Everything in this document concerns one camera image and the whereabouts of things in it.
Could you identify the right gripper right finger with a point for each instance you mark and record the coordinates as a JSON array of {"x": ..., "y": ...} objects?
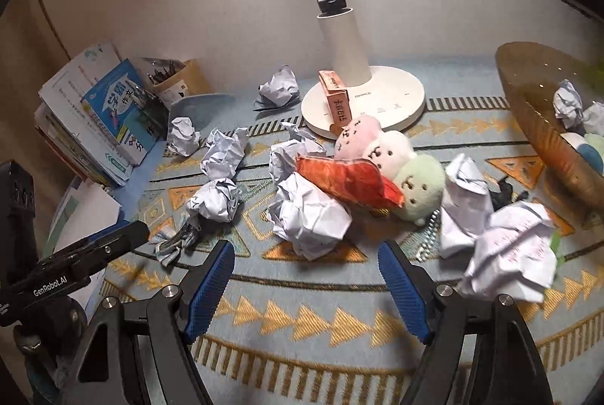
[{"x": 438, "y": 322}]

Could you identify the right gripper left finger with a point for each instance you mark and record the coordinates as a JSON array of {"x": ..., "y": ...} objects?
[{"x": 178, "y": 315}]

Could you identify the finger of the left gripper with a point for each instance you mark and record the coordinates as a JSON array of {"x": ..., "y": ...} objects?
[{"x": 89, "y": 255}]

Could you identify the blue plaid bow hair clip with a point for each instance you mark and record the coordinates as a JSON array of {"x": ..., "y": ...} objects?
[{"x": 170, "y": 244}]

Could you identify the three-ball dango plush toy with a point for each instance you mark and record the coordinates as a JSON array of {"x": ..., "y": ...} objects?
[{"x": 420, "y": 177}]

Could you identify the red orange plush pouch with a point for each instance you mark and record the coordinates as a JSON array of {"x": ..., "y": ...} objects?
[{"x": 354, "y": 181}]

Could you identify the white and blue shark plush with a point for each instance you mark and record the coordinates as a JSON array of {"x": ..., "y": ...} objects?
[{"x": 585, "y": 150}]

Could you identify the lined paper ball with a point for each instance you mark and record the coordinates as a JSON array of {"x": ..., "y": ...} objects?
[{"x": 567, "y": 105}]

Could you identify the white paper sheets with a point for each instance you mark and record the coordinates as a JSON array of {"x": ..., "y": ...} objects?
[{"x": 85, "y": 209}]

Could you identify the patterned blue woven mat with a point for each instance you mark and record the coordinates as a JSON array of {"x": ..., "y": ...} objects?
[{"x": 291, "y": 331}]

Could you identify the small green toy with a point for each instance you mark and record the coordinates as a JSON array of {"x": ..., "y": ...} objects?
[{"x": 555, "y": 243}]

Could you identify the stack of upright books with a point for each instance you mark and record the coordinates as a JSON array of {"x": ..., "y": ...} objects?
[{"x": 62, "y": 95}]

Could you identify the blue cover book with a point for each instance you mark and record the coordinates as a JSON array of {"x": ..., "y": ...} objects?
[{"x": 118, "y": 106}]

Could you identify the black mesh pen holder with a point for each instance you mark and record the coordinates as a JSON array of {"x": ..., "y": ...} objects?
[{"x": 153, "y": 108}]

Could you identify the brown cardboard box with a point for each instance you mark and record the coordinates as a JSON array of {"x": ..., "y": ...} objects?
[{"x": 172, "y": 80}]

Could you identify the white desk lamp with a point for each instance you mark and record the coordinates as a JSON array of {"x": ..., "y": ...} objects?
[{"x": 395, "y": 97}]

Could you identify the small orange card box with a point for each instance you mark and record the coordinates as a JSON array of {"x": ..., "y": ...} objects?
[{"x": 336, "y": 94}]

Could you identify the golden wicker basket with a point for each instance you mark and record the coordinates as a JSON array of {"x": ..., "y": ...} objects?
[{"x": 530, "y": 74}]

